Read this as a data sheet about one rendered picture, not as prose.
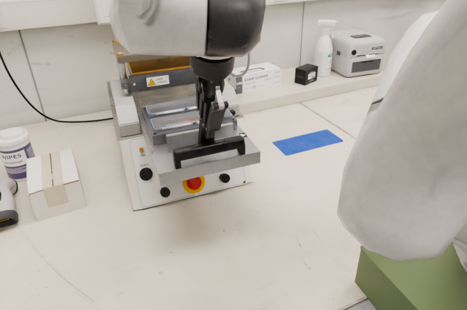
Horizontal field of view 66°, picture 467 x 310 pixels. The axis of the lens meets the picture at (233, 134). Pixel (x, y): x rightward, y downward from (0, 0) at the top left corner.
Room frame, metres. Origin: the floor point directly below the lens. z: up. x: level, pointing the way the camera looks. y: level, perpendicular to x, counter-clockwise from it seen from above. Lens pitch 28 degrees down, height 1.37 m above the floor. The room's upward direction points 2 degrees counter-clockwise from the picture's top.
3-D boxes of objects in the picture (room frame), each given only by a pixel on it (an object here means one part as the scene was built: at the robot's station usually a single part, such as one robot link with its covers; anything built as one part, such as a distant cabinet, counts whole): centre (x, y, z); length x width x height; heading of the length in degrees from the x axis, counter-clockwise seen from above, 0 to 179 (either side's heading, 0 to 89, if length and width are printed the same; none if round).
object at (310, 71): (1.55, -0.33, 0.83); 0.09 x 0.06 x 0.07; 132
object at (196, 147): (0.64, 0.05, 0.99); 0.15 x 0.02 x 0.04; 110
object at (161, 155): (0.77, 0.10, 0.97); 0.30 x 0.22 x 0.08; 20
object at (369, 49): (1.71, -0.58, 0.88); 0.25 x 0.20 x 0.17; 18
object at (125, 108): (0.94, 0.31, 0.97); 0.25 x 0.05 x 0.07; 20
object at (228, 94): (1.03, 0.04, 0.97); 0.26 x 0.05 x 0.07; 20
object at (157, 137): (0.81, 0.11, 0.98); 0.20 x 0.17 x 0.03; 110
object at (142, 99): (1.09, 0.21, 0.93); 0.46 x 0.35 x 0.01; 20
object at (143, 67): (1.06, 0.19, 1.07); 0.22 x 0.17 x 0.10; 110
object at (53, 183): (0.82, 0.49, 0.80); 0.19 x 0.13 x 0.09; 24
